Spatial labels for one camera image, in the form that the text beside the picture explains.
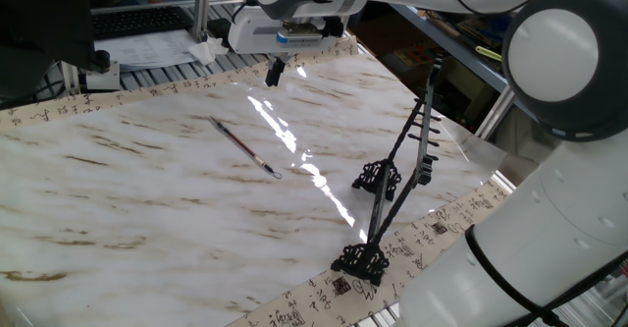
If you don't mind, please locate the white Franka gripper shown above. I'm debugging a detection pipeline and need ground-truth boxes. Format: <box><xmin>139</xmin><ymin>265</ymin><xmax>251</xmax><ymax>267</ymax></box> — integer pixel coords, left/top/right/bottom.
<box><xmin>227</xmin><ymin>6</ymin><xmax>350</xmax><ymax>88</ymax></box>

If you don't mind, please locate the brown calligraphy brush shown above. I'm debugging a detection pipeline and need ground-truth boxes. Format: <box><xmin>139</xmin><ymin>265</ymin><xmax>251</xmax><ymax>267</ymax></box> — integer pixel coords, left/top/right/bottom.
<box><xmin>206</xmin><ymin>115</ymin><xmax>284</xmax><ymax>181</ymax></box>

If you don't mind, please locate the black carved pen rack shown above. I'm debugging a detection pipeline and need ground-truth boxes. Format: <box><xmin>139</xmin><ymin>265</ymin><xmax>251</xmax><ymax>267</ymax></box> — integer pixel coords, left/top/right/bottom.
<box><xmin>330</xmin><ymin>54</ymin><xmax>444</xmax><ymax>288</ymax></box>

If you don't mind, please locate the white crumpled tissue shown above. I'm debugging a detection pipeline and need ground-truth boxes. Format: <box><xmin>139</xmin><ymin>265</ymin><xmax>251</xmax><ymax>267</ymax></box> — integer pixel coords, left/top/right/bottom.
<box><xmin>187</xmin><ymin>35</ymin><xmax>231</xmax><ymax>67</ymax></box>

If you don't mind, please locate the white paper stack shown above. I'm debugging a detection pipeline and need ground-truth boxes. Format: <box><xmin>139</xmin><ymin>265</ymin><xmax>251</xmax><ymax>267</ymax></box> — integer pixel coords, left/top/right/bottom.
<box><xmin>94</xmin><ymin>27</ymin><xmax>207</xmax><ymax>73</ymax></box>

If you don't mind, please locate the dark box coloured print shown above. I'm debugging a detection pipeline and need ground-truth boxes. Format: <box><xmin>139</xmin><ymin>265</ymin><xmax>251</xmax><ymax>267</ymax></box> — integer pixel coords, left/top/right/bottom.
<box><xmin>380</xmin><ymin>36</ymin><xmax>436</xmax><ymax>73</ymax></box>

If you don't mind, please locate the black computer keyboard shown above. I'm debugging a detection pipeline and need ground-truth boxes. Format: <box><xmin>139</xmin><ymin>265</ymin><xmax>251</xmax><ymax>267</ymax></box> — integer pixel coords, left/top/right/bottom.
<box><xmin>90</xmin><ymin>5</ymin><xmax>195</xmax><ymax>42</ymax></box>

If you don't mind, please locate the glossy marble pattern mat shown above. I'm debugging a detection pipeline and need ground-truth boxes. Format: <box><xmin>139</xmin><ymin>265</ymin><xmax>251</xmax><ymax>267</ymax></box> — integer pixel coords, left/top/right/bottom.
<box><xmin>0</xmin><ymin>51</ymin><xmax>509</xmax><ymax>327</ymax></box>

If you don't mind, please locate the beige calligraphy paper sheet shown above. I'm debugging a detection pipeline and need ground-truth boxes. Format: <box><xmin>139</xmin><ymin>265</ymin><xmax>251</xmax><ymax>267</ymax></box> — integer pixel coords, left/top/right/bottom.
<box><xmin>0</xmin><ymin>34</ymin><xmax>516</xmax><ymax>327</ymax></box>

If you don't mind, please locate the yellow green tool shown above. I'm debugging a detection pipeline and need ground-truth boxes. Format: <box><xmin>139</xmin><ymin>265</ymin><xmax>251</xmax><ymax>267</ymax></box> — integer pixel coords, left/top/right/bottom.
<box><xmin>474</xmin><ymin>44</ymin><xmax>504</xmax><ymax>63</ymax></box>

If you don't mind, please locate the silver camera box blue end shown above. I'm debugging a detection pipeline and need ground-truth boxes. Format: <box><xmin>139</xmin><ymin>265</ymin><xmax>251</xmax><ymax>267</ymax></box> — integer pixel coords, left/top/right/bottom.
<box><xmin>274</xmin><ymin>20</ymin><xmax>325</xmax><ymax>44</ymax></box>

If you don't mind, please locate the aluminium upright post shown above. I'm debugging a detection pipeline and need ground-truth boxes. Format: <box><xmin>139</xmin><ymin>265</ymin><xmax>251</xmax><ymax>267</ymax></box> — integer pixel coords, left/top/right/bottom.
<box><xmin>189</xmin><ymin>0</ymin><xmax>213</xmax><ymax>42</ymax></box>

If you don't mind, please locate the white mount black knob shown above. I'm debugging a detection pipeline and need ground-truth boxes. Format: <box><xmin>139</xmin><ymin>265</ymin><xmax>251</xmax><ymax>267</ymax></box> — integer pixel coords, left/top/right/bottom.
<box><xmin>77</xmin><ymin>49</ymin><xmax>123</xmax><ymax>93</ymax></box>

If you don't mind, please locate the grey shelf rail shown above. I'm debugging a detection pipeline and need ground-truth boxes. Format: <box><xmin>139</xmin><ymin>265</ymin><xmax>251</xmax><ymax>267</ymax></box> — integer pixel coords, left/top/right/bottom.
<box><xmin>392</xmin><ymin>2</ymin><xmax>514</xmax><ymax>95</ymax></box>

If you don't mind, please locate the aluminium frame leg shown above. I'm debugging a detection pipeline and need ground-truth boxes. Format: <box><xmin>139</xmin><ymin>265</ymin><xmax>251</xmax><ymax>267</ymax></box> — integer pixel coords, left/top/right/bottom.
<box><xmin>473</xmin><ymin>84</ymin><xmax>517</xmax><ymax>141</ymax></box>

